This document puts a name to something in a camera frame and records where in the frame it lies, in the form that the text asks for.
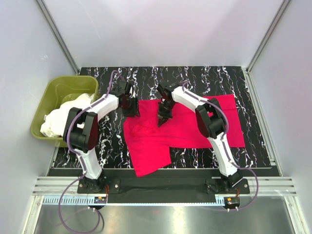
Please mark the pink t shirt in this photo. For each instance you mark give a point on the pink t shirt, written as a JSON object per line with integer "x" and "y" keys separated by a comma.
{"x": 149, "y": 144}

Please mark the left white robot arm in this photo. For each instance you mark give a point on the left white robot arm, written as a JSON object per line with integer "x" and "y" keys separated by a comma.
{"x": 81, "y": 128}

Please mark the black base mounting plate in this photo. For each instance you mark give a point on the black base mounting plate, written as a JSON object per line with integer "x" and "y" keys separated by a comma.
{"x": 162, "y": 187}

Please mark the orange connector box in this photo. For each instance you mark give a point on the orange connector box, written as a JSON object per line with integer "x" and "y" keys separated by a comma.
{"x": 232, "y": 202}
{"x": 100, "y": 199}

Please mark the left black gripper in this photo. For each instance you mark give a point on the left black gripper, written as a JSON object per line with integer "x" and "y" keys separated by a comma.
{"x": 134, "y": 111}

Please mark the white t shirt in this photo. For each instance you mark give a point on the white t shirt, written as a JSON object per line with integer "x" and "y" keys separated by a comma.
{"x": 54, "y": 123}

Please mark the left orange connector box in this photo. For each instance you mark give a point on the left orange connector box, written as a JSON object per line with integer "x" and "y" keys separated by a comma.
{"x": 100, "y": 199}

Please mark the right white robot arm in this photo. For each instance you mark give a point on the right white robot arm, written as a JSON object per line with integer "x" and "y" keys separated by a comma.
{"x": 212, "y": 124}

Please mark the right orange connector box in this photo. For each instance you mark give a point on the right orange connector box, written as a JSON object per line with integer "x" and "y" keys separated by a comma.
{"x": 232, "y": 202}

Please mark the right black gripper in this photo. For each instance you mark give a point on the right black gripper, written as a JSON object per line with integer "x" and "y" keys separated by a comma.
{"x": 165, "y": 117}

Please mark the olive green plastic tub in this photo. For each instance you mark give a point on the olive green plastic tub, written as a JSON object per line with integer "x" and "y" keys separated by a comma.
{"x": 57, "y": 92}

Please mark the aluminium frame rail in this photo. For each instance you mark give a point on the aluminium frame rail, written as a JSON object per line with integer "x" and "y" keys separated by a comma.
{"x": 65, "y": 190}

